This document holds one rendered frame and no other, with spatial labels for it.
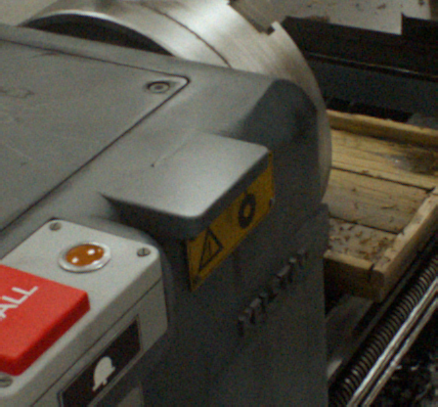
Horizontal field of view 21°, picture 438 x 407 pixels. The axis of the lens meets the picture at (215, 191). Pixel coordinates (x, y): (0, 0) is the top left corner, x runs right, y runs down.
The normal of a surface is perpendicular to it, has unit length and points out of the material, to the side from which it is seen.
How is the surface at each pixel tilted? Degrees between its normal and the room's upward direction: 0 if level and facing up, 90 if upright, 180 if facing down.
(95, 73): 0
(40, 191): 0
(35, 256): 0
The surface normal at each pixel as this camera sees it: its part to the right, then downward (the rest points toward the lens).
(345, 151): -0.07, -0.85
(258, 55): 0.58, -0.41
